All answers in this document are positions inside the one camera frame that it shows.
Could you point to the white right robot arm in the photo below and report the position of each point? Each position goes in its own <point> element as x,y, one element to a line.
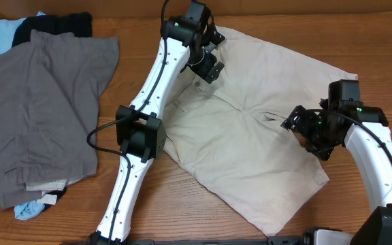
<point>343,119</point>

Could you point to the beige cotton shorts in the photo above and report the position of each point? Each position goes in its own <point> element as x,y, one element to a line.
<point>228,135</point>

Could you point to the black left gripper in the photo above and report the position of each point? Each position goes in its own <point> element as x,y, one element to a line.
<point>202,67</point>

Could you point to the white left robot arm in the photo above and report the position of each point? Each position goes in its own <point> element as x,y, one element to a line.
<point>186,42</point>

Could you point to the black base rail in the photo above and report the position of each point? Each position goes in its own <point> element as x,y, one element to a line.
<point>216,241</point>

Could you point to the grey folded shorts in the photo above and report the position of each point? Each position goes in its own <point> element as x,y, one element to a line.
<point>46,115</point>

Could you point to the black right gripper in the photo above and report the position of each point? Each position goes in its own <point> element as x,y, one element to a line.
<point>322,150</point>

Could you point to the light blue garment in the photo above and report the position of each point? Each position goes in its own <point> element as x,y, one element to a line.
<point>30,209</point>

